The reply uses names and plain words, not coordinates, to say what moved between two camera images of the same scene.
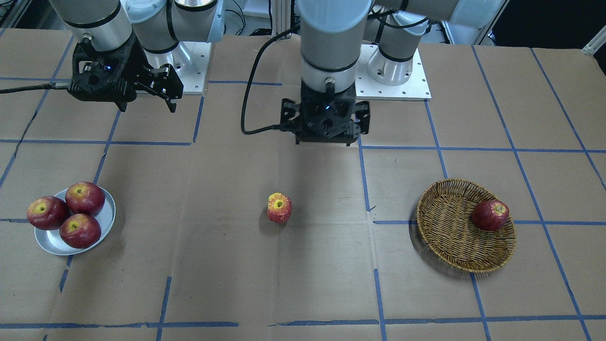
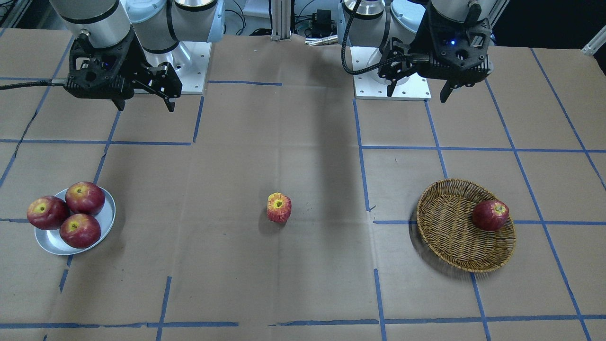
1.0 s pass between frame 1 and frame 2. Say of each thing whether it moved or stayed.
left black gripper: moved
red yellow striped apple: stayed
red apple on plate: stayed
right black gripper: stayed
